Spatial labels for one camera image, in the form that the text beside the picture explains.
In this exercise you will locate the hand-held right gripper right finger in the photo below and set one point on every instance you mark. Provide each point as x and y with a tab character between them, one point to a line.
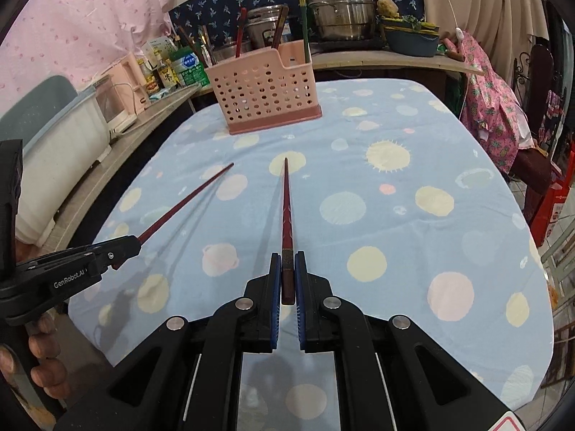
300	305

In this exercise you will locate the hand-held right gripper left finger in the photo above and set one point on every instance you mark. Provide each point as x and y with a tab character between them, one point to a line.
275	305

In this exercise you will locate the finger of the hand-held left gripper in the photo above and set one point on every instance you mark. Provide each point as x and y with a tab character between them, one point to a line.
121	251

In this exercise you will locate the dark red chopstick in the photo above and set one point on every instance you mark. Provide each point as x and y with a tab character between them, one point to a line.
286	233
179	208

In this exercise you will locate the pink perforated plastic basket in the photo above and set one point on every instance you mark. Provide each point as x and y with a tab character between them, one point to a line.
265	90

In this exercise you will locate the bright red chopstick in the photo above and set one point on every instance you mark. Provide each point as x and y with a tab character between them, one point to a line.
241	31

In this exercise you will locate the person's left hand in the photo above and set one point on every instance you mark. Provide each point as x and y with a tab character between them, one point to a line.
45	354

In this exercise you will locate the wooden side counter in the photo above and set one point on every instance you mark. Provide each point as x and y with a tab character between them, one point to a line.
134	139

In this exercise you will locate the light blue dotted tablecloth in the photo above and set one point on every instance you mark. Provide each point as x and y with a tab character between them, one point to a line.
404	233

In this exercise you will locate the white tub with teal lid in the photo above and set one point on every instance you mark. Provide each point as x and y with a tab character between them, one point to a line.
54	143

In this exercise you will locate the white small appliance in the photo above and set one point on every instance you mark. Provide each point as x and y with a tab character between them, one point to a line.
114	105

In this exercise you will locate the small sauce bottle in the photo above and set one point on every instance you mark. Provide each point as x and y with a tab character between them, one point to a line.
150	81

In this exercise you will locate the dark sauce bottle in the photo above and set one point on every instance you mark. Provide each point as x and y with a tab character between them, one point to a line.
167	76

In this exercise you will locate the green lidded jar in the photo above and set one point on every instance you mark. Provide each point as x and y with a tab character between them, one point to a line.
191	69

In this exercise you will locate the white green carton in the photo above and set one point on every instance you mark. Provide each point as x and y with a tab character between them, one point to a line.
161	46

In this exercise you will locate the pink dotted curtain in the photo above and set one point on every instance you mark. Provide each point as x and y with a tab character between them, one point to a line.
76	18

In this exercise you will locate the wooden shelf board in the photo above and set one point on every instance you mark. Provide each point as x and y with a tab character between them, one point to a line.
359	58

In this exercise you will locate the small steel pot with lid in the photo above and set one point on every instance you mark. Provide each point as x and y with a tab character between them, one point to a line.
263	27

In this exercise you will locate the red plastic stool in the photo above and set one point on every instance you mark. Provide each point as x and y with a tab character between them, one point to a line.
557	202

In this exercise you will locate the green stick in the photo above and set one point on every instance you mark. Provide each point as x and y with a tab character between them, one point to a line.
305	22

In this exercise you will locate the pink floral garment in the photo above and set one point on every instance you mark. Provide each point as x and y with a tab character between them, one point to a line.
494	98

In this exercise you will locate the blue plastic basin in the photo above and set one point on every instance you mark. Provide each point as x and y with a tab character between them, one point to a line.
411	42

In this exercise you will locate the green rimmed dish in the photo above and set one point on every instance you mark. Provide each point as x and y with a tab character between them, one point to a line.
406	24

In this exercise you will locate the large steel steamer pot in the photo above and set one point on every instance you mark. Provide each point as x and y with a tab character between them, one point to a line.
341	6

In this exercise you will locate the yellow sponge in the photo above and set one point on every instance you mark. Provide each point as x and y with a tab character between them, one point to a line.
387	7

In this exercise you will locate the dark wooden chair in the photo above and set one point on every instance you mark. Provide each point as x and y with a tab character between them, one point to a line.
539	98

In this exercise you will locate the beige curtain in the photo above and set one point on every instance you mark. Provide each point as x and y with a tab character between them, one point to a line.
494	0

